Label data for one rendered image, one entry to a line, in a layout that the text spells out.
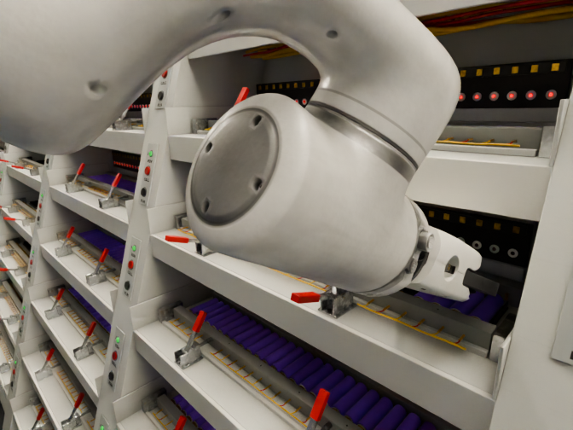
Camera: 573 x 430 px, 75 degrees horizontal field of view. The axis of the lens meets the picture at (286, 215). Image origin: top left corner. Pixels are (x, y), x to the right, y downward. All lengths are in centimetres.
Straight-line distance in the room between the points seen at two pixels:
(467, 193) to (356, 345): 19
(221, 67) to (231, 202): 66
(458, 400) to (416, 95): 27
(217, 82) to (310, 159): 66
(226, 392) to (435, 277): 41
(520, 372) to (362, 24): 28
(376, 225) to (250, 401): 44
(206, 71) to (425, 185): 54
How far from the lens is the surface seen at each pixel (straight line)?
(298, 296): 39
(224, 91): 82
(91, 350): 112
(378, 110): 20
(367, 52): 20
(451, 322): 42
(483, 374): 40
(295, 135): 16
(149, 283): 79
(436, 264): 30
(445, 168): 38
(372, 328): 43
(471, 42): 64
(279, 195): 16
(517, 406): 37
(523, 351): 36
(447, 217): 54
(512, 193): 36
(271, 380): 61
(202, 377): 66
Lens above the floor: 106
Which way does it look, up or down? 4 degrees down
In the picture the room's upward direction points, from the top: 11 degrees clockwise
